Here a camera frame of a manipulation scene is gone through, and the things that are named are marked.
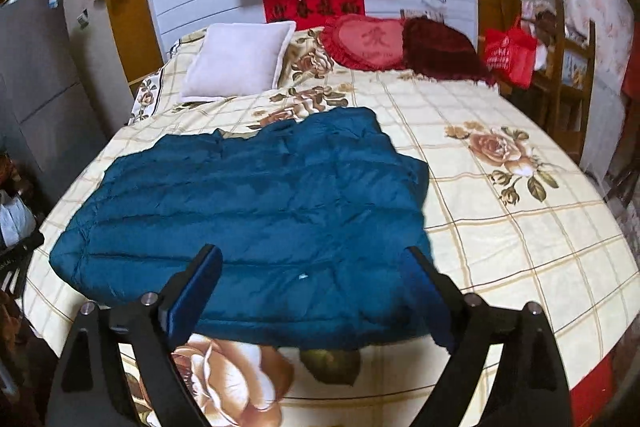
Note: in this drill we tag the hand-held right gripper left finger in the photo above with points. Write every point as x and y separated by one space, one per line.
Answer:
192 302

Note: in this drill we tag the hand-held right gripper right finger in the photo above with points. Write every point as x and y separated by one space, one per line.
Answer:
436 309

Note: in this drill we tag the blue puffer jacket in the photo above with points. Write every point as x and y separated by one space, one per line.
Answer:
250 207

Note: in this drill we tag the cream floral bed sheet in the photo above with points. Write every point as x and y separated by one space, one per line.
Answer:
500 232

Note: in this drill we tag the white plastic bag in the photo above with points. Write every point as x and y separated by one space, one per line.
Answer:
15 219

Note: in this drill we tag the white square pillow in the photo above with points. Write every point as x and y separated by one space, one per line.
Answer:
235 59

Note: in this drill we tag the grey cabinet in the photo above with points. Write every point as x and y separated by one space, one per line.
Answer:
45 97

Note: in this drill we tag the dark red fringed cushion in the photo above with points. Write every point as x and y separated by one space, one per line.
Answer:
440 49

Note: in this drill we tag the red shopping bag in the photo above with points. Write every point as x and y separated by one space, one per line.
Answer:
510 54

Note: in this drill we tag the wooden chair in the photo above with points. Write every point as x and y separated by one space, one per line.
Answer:
570 77

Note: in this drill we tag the red heart-shaped pillow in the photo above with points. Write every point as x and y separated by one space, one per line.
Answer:
365 42

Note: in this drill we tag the red wall poster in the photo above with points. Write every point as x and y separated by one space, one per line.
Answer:
310 2

